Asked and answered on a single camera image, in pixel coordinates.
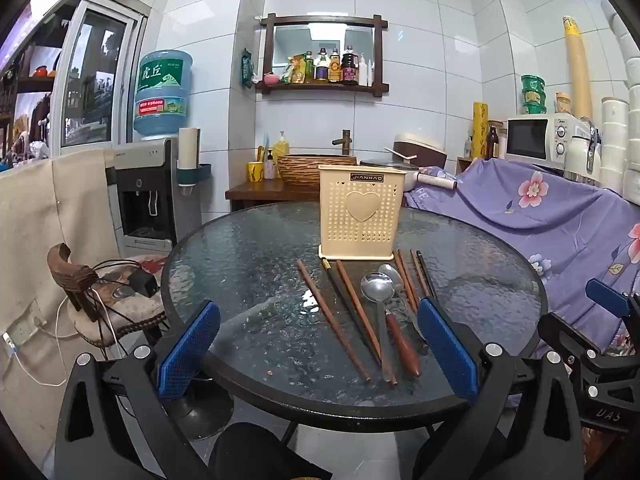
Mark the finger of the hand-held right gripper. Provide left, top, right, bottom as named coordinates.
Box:
left=539, top=311, right=603, bottom=361
left=585, top=278, right=640, bottom=321

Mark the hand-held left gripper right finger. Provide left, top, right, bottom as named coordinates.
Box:
left=416, top=297, right=586, bottom=480

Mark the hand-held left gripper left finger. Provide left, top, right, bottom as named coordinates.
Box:
left=54, top=300, right=223, bottom=480

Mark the brown wooden chopstick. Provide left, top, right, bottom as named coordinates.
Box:
left=296, top=259, right=373, bottom=382
left=410, top=249, right=432, bottom=298
left=392, top=249, right=418, bottom=313
left=397, top=249, right=422, bottom=310
left=336, top=260, right=399, bottom=386

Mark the thin black chopstick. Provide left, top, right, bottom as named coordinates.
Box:
left=416, top=251, right=440, bottom=303

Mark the large metal spoon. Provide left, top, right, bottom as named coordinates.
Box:
left=360, top=272, right=397, bottom=385

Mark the black chopstick with gold band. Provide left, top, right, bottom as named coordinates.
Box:
left=322, top=257, right=383, bottom=363

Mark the beige perforated utensil holder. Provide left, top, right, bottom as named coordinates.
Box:
left=318, top=164, right=407, bottom=262

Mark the black round stand base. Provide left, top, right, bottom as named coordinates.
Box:
left=165, top=390, right=236, bottom=441

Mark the black power adapter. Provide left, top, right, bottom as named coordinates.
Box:
left=129, top=270, right=158, bottom=298

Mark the purple floral cloth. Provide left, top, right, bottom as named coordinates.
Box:
left=404, top=157, right=640, bottom=356

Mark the person's dark trouser leg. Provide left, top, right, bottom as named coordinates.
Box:
left=207, top=422, right=333, bottom=480

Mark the white electric kettle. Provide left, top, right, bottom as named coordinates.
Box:
left=562, top=119, right=603, bottom=186

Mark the stack of white cups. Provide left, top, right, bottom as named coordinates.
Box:
left=597, top=0, right=640, bottom=201

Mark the wooden chair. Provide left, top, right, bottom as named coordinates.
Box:
left=46, top=242, right=173, bottom=351

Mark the wooden vanity counter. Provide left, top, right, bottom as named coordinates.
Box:
left=225, top=180, right=326, bottom=213

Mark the white lint roller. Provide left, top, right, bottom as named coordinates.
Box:
left=417, top=170, right=458, bottom=192

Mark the white microwave oven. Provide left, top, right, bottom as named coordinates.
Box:
left=504, top=114, right=576, bottom=165

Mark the grey water dispenser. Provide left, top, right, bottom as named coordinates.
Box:
left=107, top=137, right=203, bottom=251

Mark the white paper cup tube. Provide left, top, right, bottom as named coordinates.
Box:
left=177, top=126, right=202, bottom=196

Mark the white pan with lid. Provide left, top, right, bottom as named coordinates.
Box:
left=359, top=157, right=426, bottom=193

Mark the beige cloth cover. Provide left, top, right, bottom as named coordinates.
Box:
left=0, top=147, right=126, bottom=461

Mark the white brown rice cooker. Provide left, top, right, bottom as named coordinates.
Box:
left=391, top=132, right=447, bottom=168

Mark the woven pattern basin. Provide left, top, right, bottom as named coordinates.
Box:
left=276, top=154, right=358, bottom=183

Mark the yellow wrap roll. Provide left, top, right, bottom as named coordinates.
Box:
left=472, top=101, right=488, bottom=160

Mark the stack of green noodle cups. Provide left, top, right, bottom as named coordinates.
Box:
left=520, top=74, right=547, bottom=115

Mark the tall tan cardboard tube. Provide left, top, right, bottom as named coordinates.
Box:
left=562, top=16, right=593, bottom=121

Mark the blue water jug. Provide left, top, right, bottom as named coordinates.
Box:
left=132, top=49, right=195, bottom=141

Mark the green hanging packet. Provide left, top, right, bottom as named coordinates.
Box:
left=240, top=49, right=257, bottom=87

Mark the white framed window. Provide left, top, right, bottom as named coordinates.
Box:
left=50, top=0, right=151, bottom=148

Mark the yellow seasoning packet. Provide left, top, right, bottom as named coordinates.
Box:
left=280, top=56, right=307, bottom=85

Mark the dark soy sauce bottle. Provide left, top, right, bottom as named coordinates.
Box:
left=341, top=45, right=359, bottom=86

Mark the cluttered wooden display shelf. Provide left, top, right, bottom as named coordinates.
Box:
left=0, top=45, right=56, bottom=161

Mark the wooden framed mirror shelf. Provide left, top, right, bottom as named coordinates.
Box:
left=255, top=12, right=390, bottom=97

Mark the teal wall holder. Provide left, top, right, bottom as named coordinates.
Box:
left=175, top=162, right=214, bottom=187

